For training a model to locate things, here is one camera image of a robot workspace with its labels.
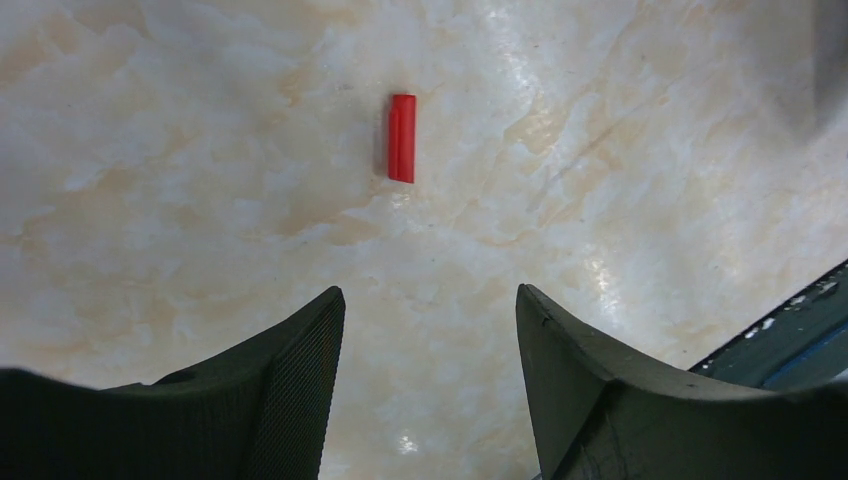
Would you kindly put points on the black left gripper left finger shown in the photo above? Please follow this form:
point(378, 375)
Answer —
point(258, 410)

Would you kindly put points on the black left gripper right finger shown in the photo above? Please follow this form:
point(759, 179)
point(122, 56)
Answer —
point(601, 409)

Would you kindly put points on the red marker cap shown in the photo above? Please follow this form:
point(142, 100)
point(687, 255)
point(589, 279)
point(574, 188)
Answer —
point(401, 138)

